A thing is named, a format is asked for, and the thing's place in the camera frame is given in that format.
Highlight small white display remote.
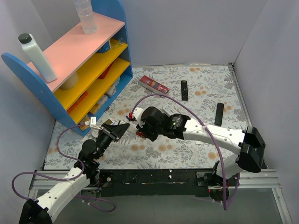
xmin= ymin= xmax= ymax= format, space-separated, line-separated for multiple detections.
xmin=91 ymin=118 xmax=119 ymax=138

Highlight black remote control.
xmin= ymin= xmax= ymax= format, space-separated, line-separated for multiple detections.
xmin=214 ymin=103 xmax=224 ymax=126

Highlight black tv remote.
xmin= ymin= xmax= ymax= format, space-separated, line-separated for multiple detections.
xmin=181 ymin=80 xmax=189 ymax=101

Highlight white packets on shelf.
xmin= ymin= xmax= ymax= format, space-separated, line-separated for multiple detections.
xmin=90 ymin=84 xmax=116 ymax=115

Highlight white bottle black cap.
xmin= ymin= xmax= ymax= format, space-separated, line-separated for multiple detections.
xmin=18 ymin=33 xmax=58 ymax=83

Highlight orange box on shelf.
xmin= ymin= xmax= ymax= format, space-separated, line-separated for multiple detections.
xmin=67 ymin=91 xmax=88 ymax=113

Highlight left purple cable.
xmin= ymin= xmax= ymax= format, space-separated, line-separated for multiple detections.
xmin=11 ymin=123 xmax=116 ymax=213

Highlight white ac remote upper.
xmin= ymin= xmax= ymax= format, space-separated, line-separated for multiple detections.
xmin=162 ymin=105 xmax=175 ymax=116

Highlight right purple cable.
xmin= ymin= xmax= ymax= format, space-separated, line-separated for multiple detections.
xmin=133 ymin=94 xmax=240 ymax=210

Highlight clear plastic water bottle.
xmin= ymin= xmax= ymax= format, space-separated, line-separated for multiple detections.
xmin=73 ymin=0 xmax=97 ymax=35

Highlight slim white remote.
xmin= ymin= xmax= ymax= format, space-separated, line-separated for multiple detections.
xmin=127 ymin=124 xmax=145 ymax=139

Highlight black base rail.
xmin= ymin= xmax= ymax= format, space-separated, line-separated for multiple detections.
xmin=89 ymin=168 xmax=237 ymax=203

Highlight floral table mat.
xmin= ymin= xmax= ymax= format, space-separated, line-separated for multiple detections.
xmin=43 ymin=65 xmax=261 ymax=170

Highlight red toothpaste box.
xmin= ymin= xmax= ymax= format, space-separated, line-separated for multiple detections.
xmin=138 ymin=76 xmax=170 ymax=95

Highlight blue pink yellow shelf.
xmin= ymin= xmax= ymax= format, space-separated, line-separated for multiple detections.
xmin=1 ymin=0 xmax=133 ymax=127

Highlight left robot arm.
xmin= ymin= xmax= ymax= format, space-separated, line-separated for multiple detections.
xmin=19 ymin=123 xmax=130 ymax=224

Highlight blue white can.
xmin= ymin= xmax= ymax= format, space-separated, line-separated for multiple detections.
xmin=96 ymin=40 xmax=111 ymax=54

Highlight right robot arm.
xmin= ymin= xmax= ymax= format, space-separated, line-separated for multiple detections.
xmin=132 ymin=107 xmax=266 ymax=186

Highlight purple cable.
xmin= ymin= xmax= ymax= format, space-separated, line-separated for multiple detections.
xmin=11 ymin=123 xmax=116 ymax=213
xmin=133 ymin=94 xmax=240 ymax=210

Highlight beige cylinder on shelf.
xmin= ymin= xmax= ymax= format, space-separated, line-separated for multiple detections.
xmin=59 ymin=72 xmax=78 ymax=90

